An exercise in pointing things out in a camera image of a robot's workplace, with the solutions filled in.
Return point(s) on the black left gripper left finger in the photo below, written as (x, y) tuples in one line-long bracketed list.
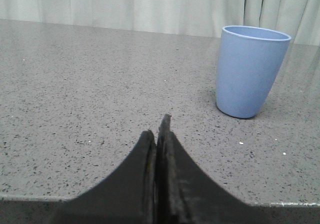
[(126, 196)]

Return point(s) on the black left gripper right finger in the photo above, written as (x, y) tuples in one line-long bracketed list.
[(186, 195)]

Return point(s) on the blue plastic cup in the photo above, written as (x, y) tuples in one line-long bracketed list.
[(248, 63)]

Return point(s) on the white curtain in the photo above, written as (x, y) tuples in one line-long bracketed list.
[(298, 18)]

